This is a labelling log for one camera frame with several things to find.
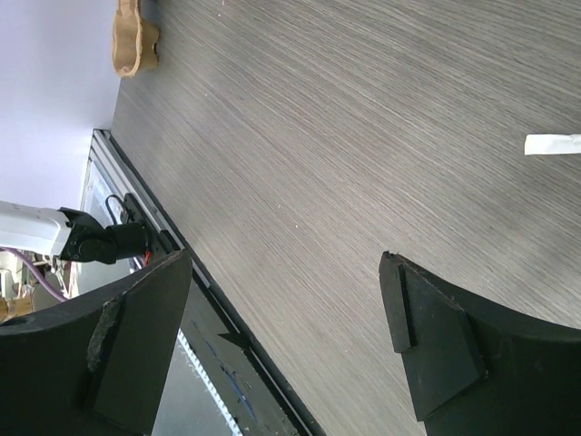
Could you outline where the white paper strip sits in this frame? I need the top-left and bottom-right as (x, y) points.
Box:
(525, 134), (581, 155)

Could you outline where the tan cloth lump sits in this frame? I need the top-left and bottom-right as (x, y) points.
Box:
(111, 0), (160, 78)

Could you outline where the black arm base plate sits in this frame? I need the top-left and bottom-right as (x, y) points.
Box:
(122, 193), (325, 435)

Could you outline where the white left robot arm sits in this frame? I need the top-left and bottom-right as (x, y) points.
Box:
(1, 201), (153, 264)

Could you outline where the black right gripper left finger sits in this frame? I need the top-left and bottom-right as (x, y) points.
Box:
(1, 251), (192, 435)

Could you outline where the aluminium frame rail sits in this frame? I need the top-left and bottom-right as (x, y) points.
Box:
(81, 129), (212, 289)

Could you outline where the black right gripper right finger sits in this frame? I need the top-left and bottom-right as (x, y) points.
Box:
(379, 252), (580, 435)

